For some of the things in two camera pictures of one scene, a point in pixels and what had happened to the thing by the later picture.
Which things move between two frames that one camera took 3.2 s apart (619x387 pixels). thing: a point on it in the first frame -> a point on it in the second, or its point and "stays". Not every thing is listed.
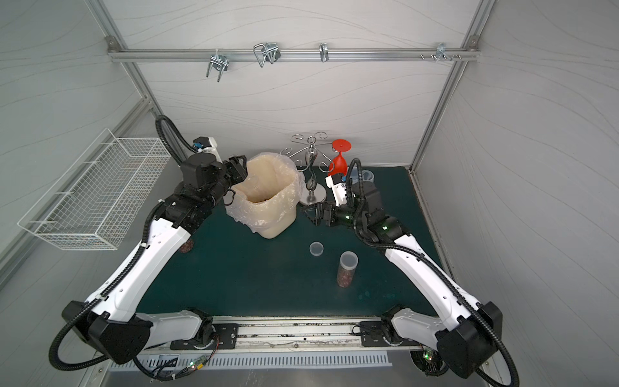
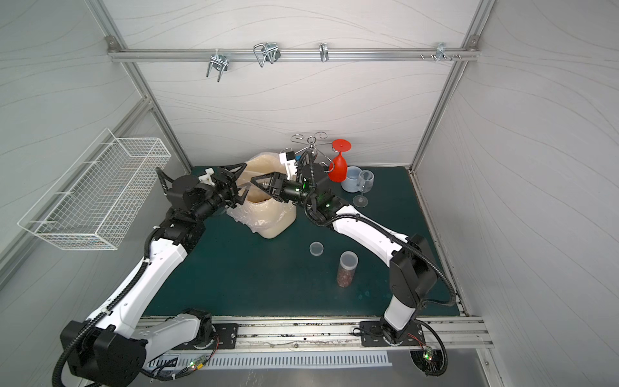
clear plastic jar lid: [316, 248] stays
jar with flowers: [349, 261] stays
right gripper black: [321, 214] -> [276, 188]
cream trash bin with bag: [266, 202] stays
